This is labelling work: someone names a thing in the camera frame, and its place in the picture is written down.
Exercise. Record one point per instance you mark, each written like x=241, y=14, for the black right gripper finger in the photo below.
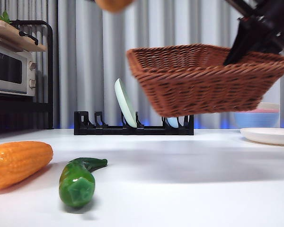
x=269, y=46
x=245, y=37

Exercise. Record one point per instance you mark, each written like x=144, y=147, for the brown wicker basket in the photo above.
x=198, y=85

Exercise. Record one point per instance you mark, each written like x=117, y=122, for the tan toy potato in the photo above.
x=114, y=5

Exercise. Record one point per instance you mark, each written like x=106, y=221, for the green toy cucumber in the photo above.
x=75, y=186

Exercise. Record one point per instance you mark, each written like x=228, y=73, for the orange toy corn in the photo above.
x=16, y=163

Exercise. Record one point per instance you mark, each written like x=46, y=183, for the beige bowl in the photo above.
x=272, y=105

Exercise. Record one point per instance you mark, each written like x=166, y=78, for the pink bowl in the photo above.
x=269, y=110

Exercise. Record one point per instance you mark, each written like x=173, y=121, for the blue bowl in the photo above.
x=255, y=119

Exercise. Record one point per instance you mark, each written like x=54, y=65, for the cream white plate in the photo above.
x=267, y=136

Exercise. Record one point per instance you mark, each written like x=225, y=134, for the light blue plate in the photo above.
x=173, y=121

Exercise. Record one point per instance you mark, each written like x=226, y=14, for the black dish rack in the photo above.
x=151, y=130

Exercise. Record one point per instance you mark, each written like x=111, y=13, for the pale green plate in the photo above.
x=124, y=101

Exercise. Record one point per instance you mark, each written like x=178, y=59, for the grey pleated curtain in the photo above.
x=85, y=59

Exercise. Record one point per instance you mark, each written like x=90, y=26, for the wooden tray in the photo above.
x=13, y=35

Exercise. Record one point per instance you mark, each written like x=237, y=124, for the silver toaster oven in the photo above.
x=7, y=71

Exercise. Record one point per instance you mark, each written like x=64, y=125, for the green toy leaves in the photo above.
x=4, y=17

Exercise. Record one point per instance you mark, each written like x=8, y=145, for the black metal shelf frame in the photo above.
x=50, y=71

